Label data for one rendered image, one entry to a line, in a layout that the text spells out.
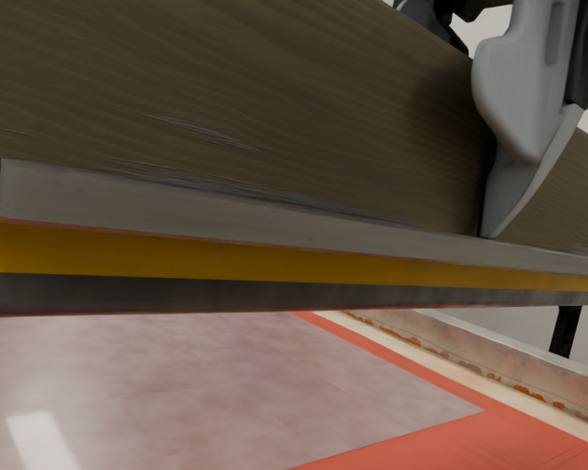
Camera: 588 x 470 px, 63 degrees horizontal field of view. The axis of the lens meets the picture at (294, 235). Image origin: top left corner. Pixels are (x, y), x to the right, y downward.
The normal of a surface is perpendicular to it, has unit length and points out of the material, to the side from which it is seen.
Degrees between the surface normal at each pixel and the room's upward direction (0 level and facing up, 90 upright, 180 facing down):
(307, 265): 90
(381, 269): 90
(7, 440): 0
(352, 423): 0
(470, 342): 90
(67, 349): 0
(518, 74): 83
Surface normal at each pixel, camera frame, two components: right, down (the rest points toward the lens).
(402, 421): 0.20, -0.98
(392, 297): 0.63, 0.19
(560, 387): -0.74, -0.10
